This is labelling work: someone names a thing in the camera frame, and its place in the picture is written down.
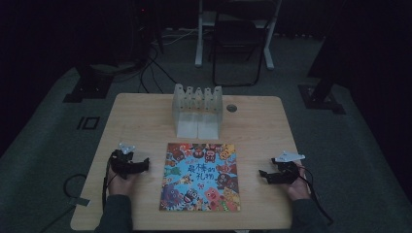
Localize person's right hand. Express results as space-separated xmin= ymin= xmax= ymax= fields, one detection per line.
xmin=285 ymin=161 xmax=312 ymax=202

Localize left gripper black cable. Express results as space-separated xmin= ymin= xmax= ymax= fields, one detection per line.
xmin=38 ymin=158 xmax=114 ymax=233

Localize person's left hand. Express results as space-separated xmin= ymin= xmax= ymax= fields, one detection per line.
xmin=106 ymin=167 xmax=137 ymax=197

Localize white floor cables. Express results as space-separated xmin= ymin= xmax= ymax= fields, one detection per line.
xmin=157 ymin=28 xmax=199 ymax=47

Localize black stand base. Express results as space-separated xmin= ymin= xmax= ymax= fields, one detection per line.
xmin=297 ymin=64 xmax=347 ymax=116
xmin=62 ymin=64 xmax=115 ymax=104

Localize black folding chair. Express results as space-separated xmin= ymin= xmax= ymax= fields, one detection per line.
xmin=211 ymin=2 xmax=265 ymax=88

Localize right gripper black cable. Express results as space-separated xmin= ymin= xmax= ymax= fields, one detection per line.
xmin=299 ymin=165 xmax=335 ymax=226

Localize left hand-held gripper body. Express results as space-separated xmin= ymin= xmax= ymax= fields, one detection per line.
xmin=109 ymin=142 xmax=140 ymax=180

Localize white book rack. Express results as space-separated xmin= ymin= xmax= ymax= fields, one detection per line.
xmin=171 ymin=83 xmax=224 ymax=141

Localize black floor cables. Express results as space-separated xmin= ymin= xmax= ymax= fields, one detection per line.
xmin=138 ymin=48 xmax=178 ymax=95

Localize grey floor tape strip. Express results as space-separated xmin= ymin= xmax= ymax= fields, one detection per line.
xmin=68 ymin=196 xmax=91 ymax=208

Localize white desk frame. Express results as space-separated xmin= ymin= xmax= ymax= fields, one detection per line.
xmin=194 ymin=0 xmax=284 ymax=71

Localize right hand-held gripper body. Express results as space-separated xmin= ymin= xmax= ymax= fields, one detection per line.
xmin=271 ymin=150 xmax=306 ymax=185

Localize black equipment rack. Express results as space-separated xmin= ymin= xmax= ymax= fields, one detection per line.
xmin=124 ymin=0 xmax=164 ymax=66

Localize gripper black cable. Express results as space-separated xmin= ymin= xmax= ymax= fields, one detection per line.
xmin=299 ymin=165 xmax=335 ymax=226
xmin=38 ymin=158 xmax=114 ymax=233

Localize colourful animal picture book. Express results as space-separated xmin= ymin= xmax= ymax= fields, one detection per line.
xmin=158 ymin=142 xmax=242 ymax=214

